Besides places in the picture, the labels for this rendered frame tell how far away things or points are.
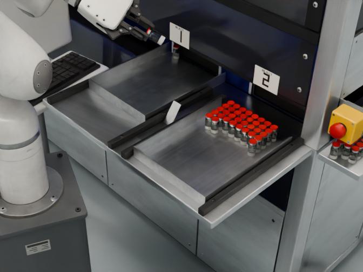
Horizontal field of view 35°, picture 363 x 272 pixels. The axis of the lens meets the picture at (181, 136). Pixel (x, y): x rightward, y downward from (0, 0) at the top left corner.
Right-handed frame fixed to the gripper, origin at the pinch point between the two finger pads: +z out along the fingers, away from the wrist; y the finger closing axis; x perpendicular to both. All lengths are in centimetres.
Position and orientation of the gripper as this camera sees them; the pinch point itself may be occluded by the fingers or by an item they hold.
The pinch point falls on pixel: (142, 28)
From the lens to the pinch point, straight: 136.9
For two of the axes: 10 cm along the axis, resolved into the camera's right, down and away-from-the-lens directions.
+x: 2.5, -1.7, -9.5
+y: -4.7, 8.4, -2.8
